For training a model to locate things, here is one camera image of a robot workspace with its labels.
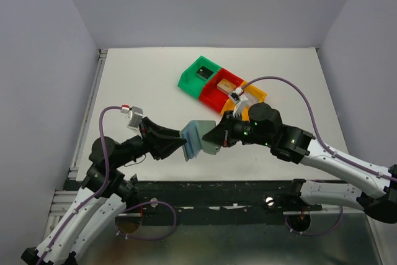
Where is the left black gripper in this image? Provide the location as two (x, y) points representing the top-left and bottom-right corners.
(114, 116), (188, 169)

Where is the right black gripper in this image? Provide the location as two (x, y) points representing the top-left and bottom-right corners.
(203, 110), (272, 147)

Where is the grey-green card holder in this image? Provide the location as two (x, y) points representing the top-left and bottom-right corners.
(180, 120), (221, 163)

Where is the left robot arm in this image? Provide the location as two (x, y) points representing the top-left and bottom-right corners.
(21, 117), (187, 264)

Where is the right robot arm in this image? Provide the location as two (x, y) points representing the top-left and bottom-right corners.
(202, 103), (396, 224)

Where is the blue card sleeve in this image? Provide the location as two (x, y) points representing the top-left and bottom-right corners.
(180, 120), (202, 161)

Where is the tan card in red bin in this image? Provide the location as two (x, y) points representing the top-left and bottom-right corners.
(216, 78), (236, 94)

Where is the black card in green bin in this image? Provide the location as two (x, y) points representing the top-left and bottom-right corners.
(196, 66), (213, 81)

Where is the red plastic bin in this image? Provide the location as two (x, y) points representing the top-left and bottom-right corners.
(198, 68), (243, 114)

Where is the yellow plastic bin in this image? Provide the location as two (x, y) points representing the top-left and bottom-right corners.
(220, 85), (267, 120)

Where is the green plastic bin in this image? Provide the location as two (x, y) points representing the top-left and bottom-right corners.
(177, 56), (221, 99)

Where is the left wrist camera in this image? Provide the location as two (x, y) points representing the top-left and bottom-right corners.
(121, 105), (143, 133)

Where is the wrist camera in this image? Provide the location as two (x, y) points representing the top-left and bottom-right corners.
(121, 105), (143, 133)
(228, 87), (259, 117)

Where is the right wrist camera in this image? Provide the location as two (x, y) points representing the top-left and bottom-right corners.
(228, 87), (259, 117)

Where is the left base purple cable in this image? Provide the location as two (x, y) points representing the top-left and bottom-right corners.
(116, 199), (177, 241)

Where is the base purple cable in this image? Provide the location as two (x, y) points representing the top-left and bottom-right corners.
(116, 199), (177, 241)
(285, 205), (344, 238)

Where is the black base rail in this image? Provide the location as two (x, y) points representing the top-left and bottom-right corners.
(63, 179), (342, 227)

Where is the aluminium side rail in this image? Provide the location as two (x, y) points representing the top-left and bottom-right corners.
(49, 48), (109, 216)

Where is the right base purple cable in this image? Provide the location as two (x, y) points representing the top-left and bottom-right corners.
(285, 205), (344, 238)

